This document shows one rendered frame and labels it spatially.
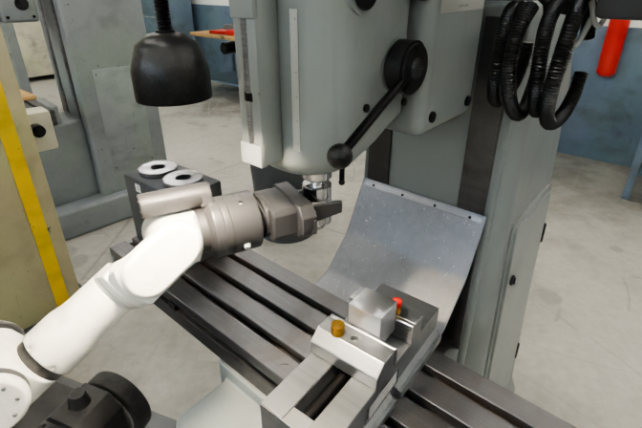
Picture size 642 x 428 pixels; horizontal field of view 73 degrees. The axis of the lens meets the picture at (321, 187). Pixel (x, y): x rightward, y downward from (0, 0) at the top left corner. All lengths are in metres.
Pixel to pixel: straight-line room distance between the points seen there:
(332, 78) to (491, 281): 0.71
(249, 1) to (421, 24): 0.25
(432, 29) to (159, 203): 0.44
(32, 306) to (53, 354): 1.94
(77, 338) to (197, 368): 1.55
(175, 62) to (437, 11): 0.38
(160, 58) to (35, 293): 2.21
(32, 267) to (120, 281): 1.90
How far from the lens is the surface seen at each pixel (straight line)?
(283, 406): 0.69
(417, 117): 0.67
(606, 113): 4.82
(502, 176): 0.96
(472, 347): 1.21
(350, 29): 0.53
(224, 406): 0.93
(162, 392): 2.12
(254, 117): 0.55
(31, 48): 8.97
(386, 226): 1.07
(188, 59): 0.42
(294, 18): 0.53
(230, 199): 0.63
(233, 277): 1.03
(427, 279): 1.02
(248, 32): 0.53
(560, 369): 2.34
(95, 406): 1.32
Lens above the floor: 1.56
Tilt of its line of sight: 26 degrees down
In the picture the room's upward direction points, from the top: straight up
